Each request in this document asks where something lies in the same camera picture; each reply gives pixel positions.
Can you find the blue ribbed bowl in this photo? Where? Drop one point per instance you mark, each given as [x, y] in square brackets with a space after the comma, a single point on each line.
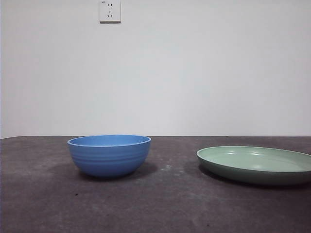
[109, 157]

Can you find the green shallow plate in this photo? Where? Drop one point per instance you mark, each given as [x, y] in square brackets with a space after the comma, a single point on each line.
[243, 157]

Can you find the white wall socket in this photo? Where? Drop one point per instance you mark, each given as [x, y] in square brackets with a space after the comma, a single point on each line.
[110, 12]

